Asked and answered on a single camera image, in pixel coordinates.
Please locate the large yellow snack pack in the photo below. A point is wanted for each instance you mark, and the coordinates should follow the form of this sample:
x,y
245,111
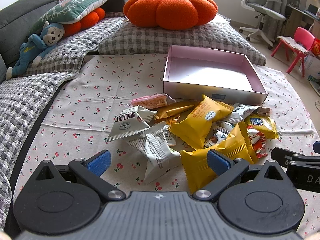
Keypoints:
x,y
194,129

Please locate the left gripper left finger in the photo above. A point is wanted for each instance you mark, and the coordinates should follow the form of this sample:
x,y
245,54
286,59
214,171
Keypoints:
x,y
88,172

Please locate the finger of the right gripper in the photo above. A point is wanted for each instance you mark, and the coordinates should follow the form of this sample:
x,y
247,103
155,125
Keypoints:
x,y
316,147
283,157

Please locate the blue monkey plush toy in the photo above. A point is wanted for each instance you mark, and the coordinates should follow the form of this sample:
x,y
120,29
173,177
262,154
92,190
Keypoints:
x,y
36,48

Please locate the brown rice bar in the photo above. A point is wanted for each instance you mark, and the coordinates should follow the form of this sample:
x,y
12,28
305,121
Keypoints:
x,y
264,111

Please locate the yellow snack pack front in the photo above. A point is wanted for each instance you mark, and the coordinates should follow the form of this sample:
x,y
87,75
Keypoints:
x,y
203,166

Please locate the orange yellow wrapper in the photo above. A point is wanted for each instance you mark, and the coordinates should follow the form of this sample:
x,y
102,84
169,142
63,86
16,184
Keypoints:
x,y
174,109

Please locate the red snack bag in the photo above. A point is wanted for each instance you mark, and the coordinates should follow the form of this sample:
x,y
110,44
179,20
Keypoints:
x,y
315,49

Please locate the small yellow blue pack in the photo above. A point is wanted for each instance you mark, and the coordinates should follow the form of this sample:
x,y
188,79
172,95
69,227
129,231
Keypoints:
x,y
263,124

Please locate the orange pumpkin plush cushion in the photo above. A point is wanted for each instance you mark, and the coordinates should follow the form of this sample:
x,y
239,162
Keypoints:
x,y
170,14

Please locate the pink shallow cardboard box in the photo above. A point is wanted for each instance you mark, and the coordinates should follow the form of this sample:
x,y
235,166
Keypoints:
x,y
192,72

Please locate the small orange pumpkin cushion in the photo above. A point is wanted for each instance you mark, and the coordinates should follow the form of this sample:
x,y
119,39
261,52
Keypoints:
x,y
88,21

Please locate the white grey triangular snack pack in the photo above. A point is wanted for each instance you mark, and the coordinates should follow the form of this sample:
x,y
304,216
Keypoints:
x,y
131,121

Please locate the wooden desk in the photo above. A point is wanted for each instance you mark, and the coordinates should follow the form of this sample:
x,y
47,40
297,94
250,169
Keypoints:
x,y
295,19

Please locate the white black small snack pack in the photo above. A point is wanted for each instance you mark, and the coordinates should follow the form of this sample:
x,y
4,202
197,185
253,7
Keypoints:
x,y
240,113

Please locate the grey sofa backrest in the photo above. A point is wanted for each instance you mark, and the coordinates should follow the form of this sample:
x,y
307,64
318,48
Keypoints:
x,y
17,21

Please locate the pink rice bar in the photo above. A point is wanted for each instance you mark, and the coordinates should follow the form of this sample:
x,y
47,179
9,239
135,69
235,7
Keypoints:
x,y
153,101

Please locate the green leaf pattern pillow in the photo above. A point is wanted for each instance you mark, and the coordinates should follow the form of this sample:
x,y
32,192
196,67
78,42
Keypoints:
x,y
67,12

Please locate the pink red child chair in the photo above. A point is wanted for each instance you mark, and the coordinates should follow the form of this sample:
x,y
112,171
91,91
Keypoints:
x,y
301,44

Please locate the grey checkered large cushion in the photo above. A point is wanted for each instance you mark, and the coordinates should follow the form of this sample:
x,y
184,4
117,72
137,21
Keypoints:
x,y
217,34

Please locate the white snack pack with text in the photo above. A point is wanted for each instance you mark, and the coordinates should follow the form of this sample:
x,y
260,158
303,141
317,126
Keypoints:
x,y
153,145

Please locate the red white candy pack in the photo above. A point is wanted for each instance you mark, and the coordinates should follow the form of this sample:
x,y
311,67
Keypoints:
x,y
258,141

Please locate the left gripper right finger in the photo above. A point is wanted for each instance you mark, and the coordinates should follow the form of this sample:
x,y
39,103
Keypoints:
x,y
229,172

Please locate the white grey office chair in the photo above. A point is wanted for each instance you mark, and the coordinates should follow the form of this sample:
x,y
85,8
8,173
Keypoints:
x,y
259,6

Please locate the grey checkered sofa blanket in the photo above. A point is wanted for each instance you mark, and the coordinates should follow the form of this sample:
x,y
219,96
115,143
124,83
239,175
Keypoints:
x,y
24,98

